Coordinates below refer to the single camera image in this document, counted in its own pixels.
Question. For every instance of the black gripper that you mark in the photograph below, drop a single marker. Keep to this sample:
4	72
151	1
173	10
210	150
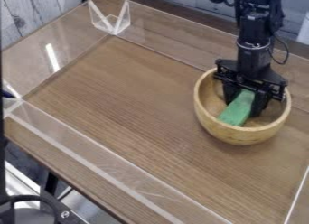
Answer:
262	81

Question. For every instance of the green rectangular block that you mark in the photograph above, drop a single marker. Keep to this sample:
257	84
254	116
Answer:
238	110

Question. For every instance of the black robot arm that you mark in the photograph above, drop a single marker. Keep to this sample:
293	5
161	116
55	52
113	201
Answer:
260	18

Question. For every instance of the light wooden bowl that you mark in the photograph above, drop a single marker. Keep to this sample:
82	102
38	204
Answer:
257	130

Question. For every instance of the clear acrylic corner bracket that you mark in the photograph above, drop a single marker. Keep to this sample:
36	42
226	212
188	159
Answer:
111	24

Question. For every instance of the clear acrylic front wall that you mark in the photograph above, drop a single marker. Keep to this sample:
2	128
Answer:
118	185

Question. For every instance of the black metal table bracket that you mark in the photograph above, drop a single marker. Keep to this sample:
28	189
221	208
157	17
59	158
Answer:
63	215

